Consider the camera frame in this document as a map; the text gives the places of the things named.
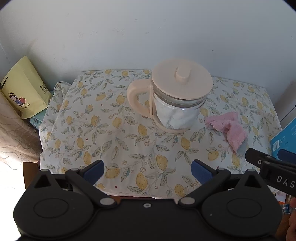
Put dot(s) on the beige patterned curtain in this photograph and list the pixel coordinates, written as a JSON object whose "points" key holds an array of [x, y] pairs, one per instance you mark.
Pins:
{"points": [[16, 139]]}

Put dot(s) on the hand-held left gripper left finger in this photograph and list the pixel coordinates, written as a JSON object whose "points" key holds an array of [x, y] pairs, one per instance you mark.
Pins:
{"points": [[95, 172]]}

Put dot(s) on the pink cloth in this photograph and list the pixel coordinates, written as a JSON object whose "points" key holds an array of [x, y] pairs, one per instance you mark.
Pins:
{"points": [[229, 128]]}

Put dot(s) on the brown wooden table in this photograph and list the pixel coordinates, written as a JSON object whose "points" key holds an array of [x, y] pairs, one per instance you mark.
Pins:
{"points": [[30, 169]]}

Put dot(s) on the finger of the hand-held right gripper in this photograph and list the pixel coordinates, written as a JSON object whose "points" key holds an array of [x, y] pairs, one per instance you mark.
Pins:
{"points": [[285, 154], [254, 156]]}

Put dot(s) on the person's right hand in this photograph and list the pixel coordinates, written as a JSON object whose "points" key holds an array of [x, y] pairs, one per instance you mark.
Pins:
{"points": [[292, 222]]}

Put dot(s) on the yellow paper bag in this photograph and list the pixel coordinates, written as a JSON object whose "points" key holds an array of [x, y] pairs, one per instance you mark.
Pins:
{"points": [[22, 88]]}

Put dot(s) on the glass pitcher with beige lid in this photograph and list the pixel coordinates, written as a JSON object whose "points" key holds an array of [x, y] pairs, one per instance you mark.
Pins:
{"points": [[182, 78]]}

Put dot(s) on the plastic water bottle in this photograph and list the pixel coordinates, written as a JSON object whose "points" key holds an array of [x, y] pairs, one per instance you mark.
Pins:
{"points": [[286, 208]]}

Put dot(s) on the light blue box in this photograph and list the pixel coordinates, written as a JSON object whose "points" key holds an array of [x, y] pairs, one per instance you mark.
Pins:
{"points": [[37, 121]]}

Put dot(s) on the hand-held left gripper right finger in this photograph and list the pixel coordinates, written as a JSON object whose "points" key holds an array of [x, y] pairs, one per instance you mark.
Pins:
{"points": [[200, 172]]}

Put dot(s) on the crumpled white paper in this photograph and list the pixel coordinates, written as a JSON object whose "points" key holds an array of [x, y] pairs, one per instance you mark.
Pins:
{"points": [[175, 113]]}

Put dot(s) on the lemon print tablecloth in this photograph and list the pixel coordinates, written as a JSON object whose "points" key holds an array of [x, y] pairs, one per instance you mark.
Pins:
{"points": [[115, 120]]}

